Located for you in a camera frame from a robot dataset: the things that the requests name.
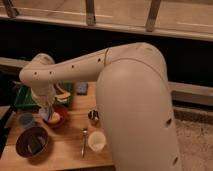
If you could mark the blue grey towel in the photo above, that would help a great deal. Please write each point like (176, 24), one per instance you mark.
(46, 113)

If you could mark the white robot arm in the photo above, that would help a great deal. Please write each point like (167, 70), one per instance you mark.
(133, 99)

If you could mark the small metal cup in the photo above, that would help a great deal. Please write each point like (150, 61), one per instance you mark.
(93, 117)

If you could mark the white cup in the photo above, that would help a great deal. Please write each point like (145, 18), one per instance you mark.
(97, 141)

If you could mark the blue plastic cup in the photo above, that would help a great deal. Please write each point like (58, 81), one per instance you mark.
(26, 120)

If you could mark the blue sponge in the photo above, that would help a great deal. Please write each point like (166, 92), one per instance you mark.
(82, 88)

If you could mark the red chili pepper toy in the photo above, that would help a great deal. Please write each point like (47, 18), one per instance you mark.
(60, 89)

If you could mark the yellow banana toy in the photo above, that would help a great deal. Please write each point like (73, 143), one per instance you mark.
(62, 97)

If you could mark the red bowl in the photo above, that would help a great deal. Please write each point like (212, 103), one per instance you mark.
(62, 111)

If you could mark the yellow round fruit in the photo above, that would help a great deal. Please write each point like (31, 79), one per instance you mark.
(54, 119)

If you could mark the metal spoon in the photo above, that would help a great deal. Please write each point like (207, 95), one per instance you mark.
(84, 134)

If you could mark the green plastic tray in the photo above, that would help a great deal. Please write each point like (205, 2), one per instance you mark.
(24, 100)

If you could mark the dark purple bowl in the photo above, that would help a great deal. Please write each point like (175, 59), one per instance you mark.
(32, 142)

